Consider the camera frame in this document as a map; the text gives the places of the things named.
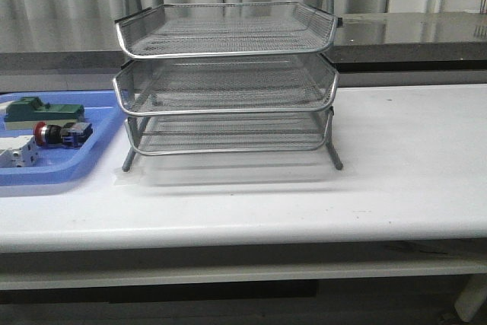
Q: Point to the white circuit breaker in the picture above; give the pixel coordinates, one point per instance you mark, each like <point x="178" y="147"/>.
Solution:
<point x="19" y="151"/>

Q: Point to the clear tape patch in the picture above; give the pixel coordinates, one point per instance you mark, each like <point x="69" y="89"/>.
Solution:
<point x="130" y="177"/>

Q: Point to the silver mesh tray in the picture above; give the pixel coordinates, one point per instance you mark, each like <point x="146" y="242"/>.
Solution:
<point x="242" y="84"/>
<point x="229" y="132"/>
<point x="226" y="29"/>

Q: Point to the grey stone counter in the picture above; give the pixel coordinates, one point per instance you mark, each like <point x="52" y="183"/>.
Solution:
<point x="365" y="42"/>

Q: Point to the blue plastic tray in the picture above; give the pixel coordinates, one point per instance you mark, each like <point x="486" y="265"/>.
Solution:
<point x="60" y="165"/>

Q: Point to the red emergency stop button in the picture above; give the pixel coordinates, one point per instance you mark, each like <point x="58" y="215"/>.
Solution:
<point x="71" y="135"/>

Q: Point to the green and beige switch block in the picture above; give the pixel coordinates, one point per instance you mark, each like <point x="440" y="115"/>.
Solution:
<point x="28" y="111"/>

